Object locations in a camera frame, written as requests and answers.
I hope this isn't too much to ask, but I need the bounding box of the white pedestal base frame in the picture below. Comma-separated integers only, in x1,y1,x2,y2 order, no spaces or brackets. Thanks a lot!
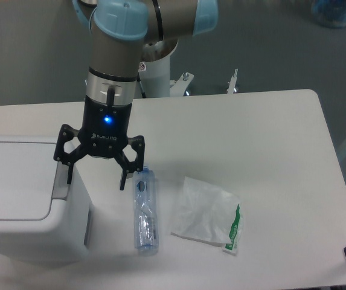
83,68,240,102

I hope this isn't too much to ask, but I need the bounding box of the clear green plastic bag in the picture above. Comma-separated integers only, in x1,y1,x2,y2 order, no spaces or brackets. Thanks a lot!
171,177,243,256

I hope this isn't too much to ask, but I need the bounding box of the white trash can body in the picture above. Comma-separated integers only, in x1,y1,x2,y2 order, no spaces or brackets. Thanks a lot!
0,135,94,263

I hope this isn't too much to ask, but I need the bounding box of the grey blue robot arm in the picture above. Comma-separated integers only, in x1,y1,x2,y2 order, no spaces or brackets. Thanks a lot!
54,1,219,185

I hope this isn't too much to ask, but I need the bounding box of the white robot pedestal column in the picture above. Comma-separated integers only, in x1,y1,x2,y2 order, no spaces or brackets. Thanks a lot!
138,56,170,98

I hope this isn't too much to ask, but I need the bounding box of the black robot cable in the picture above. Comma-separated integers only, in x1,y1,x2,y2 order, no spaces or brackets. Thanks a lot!
136,75,147,99

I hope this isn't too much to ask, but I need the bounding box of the blue plastic bag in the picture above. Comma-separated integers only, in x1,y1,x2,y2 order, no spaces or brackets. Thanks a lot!
311,1,346,28

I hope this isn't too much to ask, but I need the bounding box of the clear plastic water bottle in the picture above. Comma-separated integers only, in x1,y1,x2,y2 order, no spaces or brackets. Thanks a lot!
133,166,159,256

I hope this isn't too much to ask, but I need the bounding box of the white trash can lid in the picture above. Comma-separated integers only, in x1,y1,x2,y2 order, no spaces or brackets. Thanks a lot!
0,141,58,221

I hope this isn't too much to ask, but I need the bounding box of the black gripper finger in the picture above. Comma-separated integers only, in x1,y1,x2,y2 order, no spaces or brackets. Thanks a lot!
112,135,145,190
53,123,92,185

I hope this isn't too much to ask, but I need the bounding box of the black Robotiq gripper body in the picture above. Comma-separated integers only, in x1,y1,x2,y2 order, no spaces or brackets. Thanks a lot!
77,98,132,159

